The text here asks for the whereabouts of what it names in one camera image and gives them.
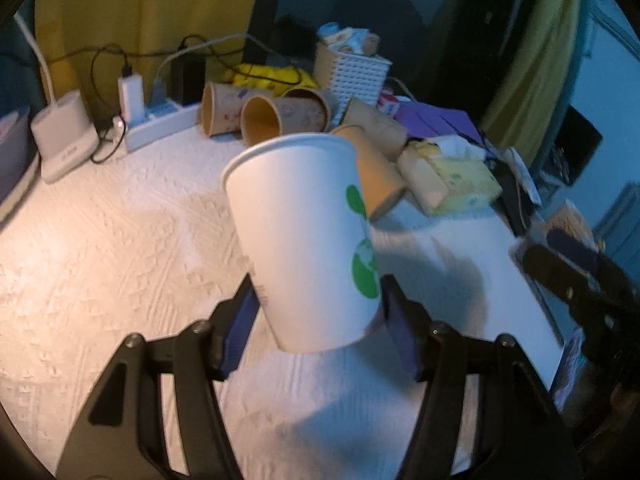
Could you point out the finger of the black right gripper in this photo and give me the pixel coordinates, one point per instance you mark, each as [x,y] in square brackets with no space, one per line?
[575,245]
[600,297]

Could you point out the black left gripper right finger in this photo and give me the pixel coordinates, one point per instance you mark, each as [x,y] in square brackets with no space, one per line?
[485,414]

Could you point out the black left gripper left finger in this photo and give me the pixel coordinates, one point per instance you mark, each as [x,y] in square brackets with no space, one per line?
[119,433]

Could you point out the white paper cup green print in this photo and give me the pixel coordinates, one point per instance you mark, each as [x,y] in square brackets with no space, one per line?
[298,209]

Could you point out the plain brown paper cup front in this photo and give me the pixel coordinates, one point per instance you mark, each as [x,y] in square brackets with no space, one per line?
[382,186]

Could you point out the brown paper cup right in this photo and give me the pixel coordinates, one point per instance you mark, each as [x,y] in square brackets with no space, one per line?
[389,136]

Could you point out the brown paper cup back middle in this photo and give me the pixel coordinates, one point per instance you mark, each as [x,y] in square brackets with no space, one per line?
[324,97]

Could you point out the brown paper cup open mouth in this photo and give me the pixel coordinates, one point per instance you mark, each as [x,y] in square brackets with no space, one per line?
[264,118]

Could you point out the brown paper cup far left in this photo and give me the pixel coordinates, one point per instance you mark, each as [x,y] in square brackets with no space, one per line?
[221,107]

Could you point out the black monitor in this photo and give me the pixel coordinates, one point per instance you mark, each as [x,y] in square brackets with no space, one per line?
[573,148]

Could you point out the yellow tissue pack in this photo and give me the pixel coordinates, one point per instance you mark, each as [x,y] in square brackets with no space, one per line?
[443,185]

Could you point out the purple folder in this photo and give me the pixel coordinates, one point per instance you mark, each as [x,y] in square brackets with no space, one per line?
[424,121]

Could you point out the yellow curtain right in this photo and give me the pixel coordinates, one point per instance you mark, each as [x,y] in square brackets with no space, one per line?
[521,112]

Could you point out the yellow curtain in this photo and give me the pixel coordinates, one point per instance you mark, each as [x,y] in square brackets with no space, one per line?
[65,29]
[521,112]

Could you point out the pink small box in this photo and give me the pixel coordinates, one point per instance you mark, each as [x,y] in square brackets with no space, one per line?
[387,103]

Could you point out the white plate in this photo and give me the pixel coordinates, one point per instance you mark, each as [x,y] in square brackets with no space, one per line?
[20,190]

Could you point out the white plastic basket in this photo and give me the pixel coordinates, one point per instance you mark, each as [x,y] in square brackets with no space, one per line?
[346,75]

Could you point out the white desk lamp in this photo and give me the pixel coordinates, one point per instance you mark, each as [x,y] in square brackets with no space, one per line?
[63,131]

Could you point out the yellow plastic bag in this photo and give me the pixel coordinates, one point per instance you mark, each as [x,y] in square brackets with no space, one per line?
[277,80]

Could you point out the white power strip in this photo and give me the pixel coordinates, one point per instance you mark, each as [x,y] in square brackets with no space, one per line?
[160,121]

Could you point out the white USB charger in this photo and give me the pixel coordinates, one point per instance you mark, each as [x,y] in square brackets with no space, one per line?
[131,99]

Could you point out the black power adapter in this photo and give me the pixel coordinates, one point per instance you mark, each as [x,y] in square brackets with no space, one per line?
[187,78]

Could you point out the yellow curtain left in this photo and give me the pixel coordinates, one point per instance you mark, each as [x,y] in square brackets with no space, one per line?
[65,29]

